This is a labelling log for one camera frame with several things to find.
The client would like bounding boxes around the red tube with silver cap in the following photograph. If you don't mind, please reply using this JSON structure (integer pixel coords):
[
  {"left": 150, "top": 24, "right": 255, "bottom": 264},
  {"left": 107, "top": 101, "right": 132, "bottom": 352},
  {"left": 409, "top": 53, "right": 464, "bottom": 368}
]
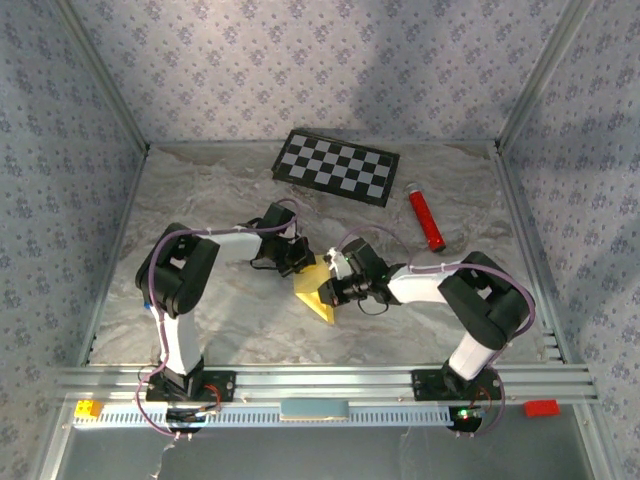
[{"left": 404, "top": 182, "right": 448, "bottom": 254}]

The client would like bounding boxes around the black and white checkerboard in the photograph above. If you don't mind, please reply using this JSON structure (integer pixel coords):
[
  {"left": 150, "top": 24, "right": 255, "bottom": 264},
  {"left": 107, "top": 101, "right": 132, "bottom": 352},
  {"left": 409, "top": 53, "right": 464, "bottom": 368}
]
[{"left": 271, "top": 128, "right": 401, "bottom": 209}]

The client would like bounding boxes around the black electronics board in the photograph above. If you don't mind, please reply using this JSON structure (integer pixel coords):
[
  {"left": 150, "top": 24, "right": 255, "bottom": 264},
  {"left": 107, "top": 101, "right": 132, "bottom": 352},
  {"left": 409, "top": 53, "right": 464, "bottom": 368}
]
[
  {"left": 164, "top": 407, "right": 224, "bottom": 435},
  {"left": 446, "top": 404, "right": 490, "bottom": 435}
]

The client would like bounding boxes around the red toy brick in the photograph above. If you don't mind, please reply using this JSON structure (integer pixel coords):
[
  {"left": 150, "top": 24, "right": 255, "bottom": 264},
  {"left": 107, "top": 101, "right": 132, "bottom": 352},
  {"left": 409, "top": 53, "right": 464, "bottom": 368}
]
[{"left": 523, "top": 398, "right": 561, "bottom": 418}]

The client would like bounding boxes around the yellow toy brick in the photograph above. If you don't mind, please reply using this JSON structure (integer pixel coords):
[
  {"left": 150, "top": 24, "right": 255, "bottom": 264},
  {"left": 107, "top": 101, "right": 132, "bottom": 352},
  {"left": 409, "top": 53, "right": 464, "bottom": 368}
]
[{"left": 73, "top": 399, "right": 104, "bottom": 420}]

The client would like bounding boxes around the thin black right gripper cable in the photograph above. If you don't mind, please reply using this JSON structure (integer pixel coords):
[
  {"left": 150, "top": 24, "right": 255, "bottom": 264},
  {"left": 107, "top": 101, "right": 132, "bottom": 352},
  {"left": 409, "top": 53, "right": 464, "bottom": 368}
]
[{"left": 357, "top": 292, "right": 392, "bottom": 317}]

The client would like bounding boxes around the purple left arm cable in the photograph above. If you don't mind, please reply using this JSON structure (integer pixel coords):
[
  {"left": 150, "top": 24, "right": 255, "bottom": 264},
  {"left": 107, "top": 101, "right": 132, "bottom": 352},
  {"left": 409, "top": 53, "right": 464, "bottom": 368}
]
[{"left": 134, "top": 198, "right": 300, "bottom": 441}]

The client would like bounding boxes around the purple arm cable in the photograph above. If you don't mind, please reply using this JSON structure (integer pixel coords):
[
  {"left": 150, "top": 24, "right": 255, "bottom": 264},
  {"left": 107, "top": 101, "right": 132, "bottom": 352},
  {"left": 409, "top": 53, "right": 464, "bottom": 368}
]
[
  {"left": 335, "top": 224, "right": 537, "bottom": 439},
  {"left": 134, "top": 198, "right": 300, "bottom": 441}
]

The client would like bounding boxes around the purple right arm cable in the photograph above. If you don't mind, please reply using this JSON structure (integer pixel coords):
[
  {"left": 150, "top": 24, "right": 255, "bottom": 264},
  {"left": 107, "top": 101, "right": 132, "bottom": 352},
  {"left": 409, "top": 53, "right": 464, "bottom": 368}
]
[{"left": 335, "top": 224, "right": 537, "bottom": 439}]

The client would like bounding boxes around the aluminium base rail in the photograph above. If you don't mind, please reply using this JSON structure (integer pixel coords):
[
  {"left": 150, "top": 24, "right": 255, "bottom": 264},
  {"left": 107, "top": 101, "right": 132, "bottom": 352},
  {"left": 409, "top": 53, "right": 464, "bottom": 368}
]
[{"left": 54, "top": 364, "right": 599, "bottom": 405}]

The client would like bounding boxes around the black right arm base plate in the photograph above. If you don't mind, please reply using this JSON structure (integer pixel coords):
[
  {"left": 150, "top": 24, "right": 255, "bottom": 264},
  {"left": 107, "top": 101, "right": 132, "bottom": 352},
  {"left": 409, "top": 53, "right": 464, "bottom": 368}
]
[{"left": 410, "top": 368, "right": 504, "bottom": 402}]

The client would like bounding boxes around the aluminium back rail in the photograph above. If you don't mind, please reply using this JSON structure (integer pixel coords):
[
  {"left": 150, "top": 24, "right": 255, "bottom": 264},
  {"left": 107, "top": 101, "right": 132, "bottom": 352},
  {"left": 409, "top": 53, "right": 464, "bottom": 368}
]
[{"left": 147, "top": 138, "right": 501, "bottom": 150}]

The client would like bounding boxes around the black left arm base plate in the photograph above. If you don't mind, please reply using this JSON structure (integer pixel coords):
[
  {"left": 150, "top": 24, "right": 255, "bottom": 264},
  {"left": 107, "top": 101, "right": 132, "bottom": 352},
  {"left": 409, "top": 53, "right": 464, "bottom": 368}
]
[{"left": 144, "top": 370, "right": 237, "bottom": 404}]

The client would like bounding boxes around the aluminium side rail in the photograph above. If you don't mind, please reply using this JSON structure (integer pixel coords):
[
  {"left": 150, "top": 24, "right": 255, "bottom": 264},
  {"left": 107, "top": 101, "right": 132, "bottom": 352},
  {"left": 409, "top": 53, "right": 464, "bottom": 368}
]
[
  {"left": 492, "top": 144, "right": 575, "bottom": 365},
  {"left": 74, "top": 149, "right": 150, "bottom": 369}
]

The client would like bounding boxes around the white slotted cable duct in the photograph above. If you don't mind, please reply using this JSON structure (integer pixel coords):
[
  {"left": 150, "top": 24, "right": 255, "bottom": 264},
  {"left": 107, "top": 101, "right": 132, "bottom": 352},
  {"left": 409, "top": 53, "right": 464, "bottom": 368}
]
[{"left": 72, "top": 401, "right": 494, "bottom": 430}]

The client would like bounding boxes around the aluminium frame post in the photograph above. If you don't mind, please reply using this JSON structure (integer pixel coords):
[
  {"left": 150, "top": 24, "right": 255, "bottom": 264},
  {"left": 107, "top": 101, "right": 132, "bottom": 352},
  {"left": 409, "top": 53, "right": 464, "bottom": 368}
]
[
  {"left": 49, "top": 0, "right": 151, "bottom": 154},
  {"left": 494, "top": 0, "right": 596, "bottom": 151}
]

